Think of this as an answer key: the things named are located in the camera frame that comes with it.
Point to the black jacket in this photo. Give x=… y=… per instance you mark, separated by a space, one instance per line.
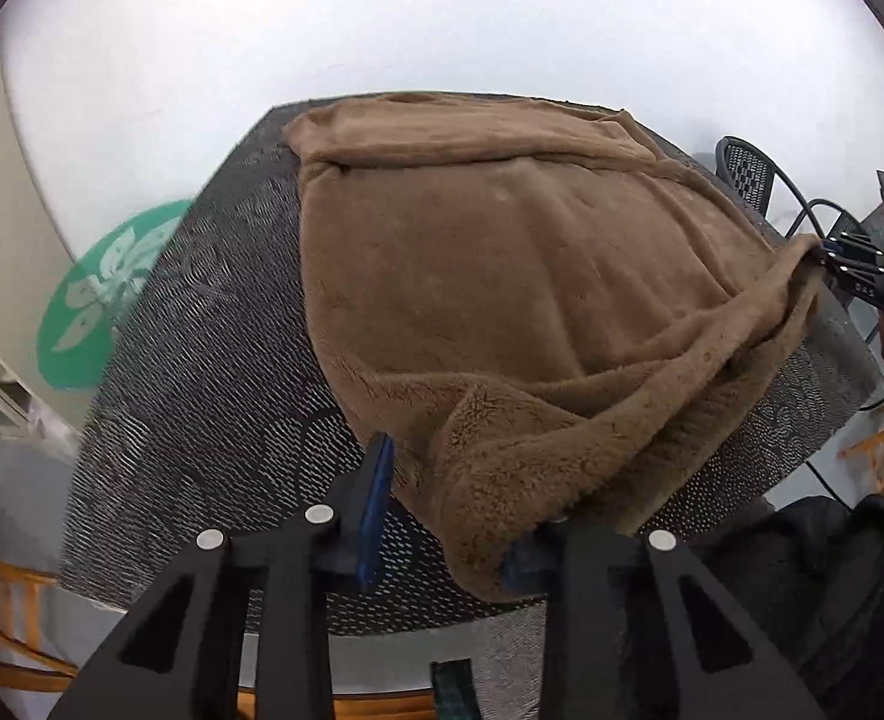
x=847 y=600

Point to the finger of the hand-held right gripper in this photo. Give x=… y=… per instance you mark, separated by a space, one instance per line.
x=858 y=266
x=858 y=246

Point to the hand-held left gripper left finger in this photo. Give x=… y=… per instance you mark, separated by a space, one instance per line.
x=376 y=495

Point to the black dotted floral tablecloth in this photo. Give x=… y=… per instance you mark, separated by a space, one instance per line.
x=209 y=360

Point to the brown fleece garment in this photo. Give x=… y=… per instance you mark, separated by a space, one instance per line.
x=524 y=277

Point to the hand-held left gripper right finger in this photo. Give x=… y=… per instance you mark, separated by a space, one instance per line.
x=524 y=566

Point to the black mesh chair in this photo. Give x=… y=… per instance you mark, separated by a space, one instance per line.
x=746 y=172

